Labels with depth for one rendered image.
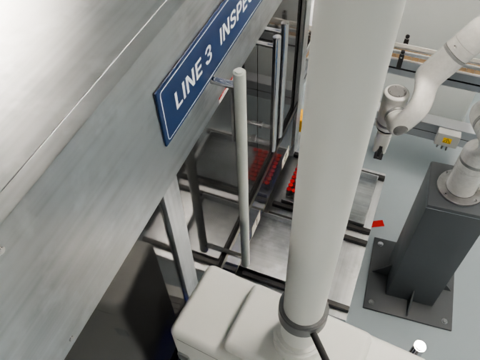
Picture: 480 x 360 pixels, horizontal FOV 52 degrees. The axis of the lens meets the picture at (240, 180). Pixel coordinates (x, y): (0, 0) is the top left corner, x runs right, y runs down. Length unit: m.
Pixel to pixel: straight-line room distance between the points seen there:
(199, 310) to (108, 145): 0.49
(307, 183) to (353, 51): 0.18
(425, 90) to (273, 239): 0.78
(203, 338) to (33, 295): 0.47
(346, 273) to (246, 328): 0.93
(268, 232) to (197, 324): 0.95
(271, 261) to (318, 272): 1.20
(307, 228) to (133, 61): 0.33
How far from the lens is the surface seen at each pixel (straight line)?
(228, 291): 1.08
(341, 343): 1.02
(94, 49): 0.75
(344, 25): 0.40
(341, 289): 1.86
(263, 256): 1.89
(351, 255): 1.93
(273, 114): 1.36
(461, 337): 2.91
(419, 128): 2.99
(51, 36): 0.80
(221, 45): 0.99
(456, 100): 3.60
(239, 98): 0.98
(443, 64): 1.67
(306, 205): 0.57
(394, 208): 3.21
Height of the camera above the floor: 2.53
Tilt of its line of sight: 51 degrees down
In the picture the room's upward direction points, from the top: 2 degrees counter-clockwise
